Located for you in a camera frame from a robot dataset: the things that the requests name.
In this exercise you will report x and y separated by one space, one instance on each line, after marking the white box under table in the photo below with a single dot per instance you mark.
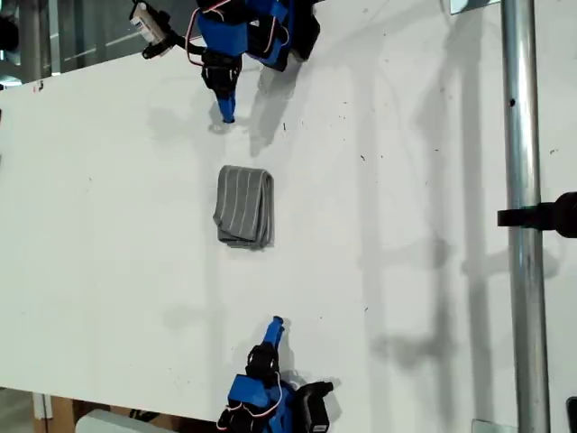
112 424

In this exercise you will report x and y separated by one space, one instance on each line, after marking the wooden table leg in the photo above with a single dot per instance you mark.
61 415

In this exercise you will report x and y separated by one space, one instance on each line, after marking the grey striped towel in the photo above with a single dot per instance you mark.
243 207

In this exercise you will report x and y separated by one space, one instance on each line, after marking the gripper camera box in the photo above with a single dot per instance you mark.
317 406
151 27

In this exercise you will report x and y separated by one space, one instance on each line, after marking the steel post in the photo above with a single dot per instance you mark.
523 180

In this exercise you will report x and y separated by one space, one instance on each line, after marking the black clamp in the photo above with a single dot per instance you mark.
541 216

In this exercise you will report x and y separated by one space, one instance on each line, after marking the black round object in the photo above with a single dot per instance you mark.
8 32

